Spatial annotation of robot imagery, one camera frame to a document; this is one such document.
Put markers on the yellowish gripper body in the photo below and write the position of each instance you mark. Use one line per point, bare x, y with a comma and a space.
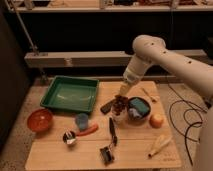
124, 89

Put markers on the dark grape bunch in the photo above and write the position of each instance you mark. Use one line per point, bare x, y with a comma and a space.
119, 104

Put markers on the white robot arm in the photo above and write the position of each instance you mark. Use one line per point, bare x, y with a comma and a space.
150, 50

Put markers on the white paper cup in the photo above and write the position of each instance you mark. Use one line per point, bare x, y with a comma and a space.
119, 116

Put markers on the blue plastic cup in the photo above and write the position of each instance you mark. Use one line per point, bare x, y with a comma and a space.
81, 121

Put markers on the wooden spoon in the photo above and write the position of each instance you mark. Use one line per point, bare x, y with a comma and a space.
147, 94

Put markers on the green sponge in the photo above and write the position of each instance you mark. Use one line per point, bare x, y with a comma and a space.
139, 105

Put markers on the crumpled white cloth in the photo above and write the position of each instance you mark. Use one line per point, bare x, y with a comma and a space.
134, 114

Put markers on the dark bowl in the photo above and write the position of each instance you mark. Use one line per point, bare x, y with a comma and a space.
143, 116

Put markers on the dark rectangular block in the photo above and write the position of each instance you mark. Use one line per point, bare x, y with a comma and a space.
107, 107

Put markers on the green plastic tray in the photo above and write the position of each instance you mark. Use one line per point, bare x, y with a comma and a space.
72, 94

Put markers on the orange fruit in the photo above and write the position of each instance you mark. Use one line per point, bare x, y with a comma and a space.
156, 120

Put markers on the orange carrot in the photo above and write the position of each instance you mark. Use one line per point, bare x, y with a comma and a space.
88, 131

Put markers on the yellow corn cob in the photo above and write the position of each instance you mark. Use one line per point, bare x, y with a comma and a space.
159, 144

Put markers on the black white round object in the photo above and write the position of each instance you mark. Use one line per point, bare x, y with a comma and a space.
69, 138

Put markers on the metal shelf beam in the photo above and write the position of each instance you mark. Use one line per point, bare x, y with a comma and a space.
77, 59

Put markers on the orange bowl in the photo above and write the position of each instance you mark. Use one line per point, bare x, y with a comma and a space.
40, 120

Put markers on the diagonal metal rod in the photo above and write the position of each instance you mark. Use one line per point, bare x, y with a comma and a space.
32, 44

